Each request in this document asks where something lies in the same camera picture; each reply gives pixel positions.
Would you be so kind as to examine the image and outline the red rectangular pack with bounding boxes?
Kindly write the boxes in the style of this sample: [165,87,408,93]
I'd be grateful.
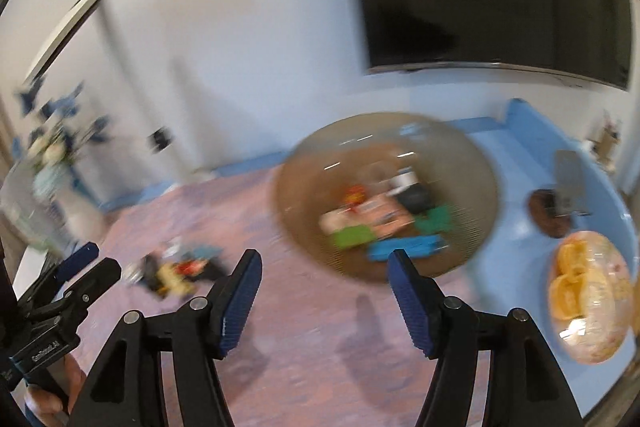
[344,186,372,214]

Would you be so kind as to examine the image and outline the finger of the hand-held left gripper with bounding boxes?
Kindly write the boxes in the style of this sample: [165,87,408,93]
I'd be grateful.
[17,243,99,306]
[64,258,123,309]

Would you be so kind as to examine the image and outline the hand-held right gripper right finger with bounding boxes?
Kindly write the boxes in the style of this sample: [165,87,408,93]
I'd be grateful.
[387,249,583,427]

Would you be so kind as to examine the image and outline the plate of orange snacks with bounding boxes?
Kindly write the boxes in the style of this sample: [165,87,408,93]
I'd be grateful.
[546,231,636,365]

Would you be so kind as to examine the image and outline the green animal toy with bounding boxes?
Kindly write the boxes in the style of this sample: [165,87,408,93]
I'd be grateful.
[332,226,377,252]

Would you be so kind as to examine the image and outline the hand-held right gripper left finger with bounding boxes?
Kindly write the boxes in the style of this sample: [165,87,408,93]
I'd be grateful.
[67,249,263,427]

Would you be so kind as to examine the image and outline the white desk lamp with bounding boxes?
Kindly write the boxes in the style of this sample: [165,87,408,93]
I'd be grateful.
[22,0,201,178]

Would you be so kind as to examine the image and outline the pink small boxes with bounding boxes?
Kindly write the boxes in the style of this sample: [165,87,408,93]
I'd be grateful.
[320,199,417,241]

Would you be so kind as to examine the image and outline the yellow toy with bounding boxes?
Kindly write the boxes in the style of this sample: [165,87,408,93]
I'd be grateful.
[156,264,194,299]

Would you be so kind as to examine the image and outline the pink floral tablecloth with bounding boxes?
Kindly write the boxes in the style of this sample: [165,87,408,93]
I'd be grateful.
[75,142,501,427]

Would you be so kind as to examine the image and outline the brown ribbed glass bowl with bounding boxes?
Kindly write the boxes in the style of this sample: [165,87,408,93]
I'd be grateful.
[274,112,501,284]

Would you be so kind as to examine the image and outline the black and red toy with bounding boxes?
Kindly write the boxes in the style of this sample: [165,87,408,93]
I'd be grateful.
[175,256,227,284]

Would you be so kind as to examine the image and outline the green toy block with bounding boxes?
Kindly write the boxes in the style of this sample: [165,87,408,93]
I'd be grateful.
[414,203,455,234]

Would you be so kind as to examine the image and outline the person's left hand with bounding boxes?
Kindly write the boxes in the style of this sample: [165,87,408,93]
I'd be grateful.
[24,353,87,427]

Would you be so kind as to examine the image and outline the blue lighter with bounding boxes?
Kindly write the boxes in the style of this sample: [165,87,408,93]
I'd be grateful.
[367,234,447,264]

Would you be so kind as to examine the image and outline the white ribbed vase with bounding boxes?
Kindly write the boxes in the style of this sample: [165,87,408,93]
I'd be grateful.
[27,172,108,253]

